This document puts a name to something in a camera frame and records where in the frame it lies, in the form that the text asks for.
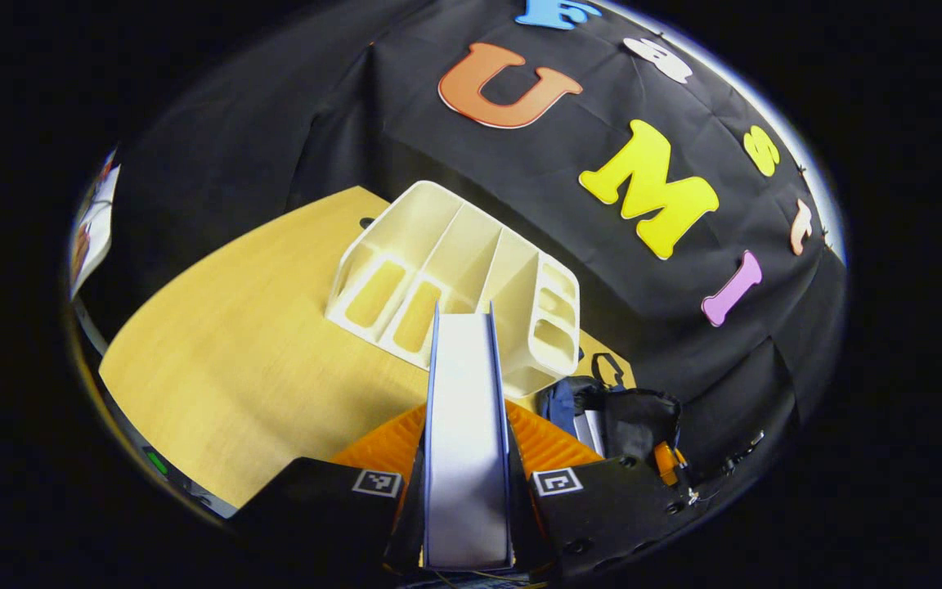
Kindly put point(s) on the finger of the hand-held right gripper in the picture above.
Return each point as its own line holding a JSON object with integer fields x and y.
{"x": 666, "y": 462}

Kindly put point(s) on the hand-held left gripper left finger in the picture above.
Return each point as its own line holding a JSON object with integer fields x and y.
{"x": 410, "y": 523}

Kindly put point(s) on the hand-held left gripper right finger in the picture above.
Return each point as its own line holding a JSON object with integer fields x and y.
{"x": 522, "y": 523}

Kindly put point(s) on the blue schoolbag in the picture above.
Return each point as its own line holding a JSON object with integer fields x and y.
{"x": 639, "y": 417}

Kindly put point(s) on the blue-grey cover book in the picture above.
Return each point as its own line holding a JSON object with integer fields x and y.
{"x": 467, "y": 450}

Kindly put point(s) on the white plastic bookshelf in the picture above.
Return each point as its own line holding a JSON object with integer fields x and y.
{"x": 455, "y": 245}

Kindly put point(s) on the black backdrop cloth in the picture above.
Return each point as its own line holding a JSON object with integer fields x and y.
{"x": 520, "y": 164}

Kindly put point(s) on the printed background poster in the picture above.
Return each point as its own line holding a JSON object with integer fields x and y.
{"x": 95, "y": 229}

